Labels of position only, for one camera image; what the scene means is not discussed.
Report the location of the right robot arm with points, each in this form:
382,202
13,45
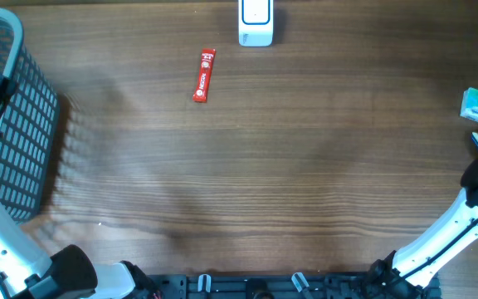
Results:
410,272

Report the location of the red coffee stick sachet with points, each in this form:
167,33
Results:
204,76

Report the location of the teal white small box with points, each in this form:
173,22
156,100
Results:
469,104

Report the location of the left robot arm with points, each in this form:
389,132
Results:
26,271

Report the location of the white barcode scanner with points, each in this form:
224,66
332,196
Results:
255,23

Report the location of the grey plastic shopping basket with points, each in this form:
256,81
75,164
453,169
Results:
27,125

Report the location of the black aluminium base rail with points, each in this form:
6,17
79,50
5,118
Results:
343,285

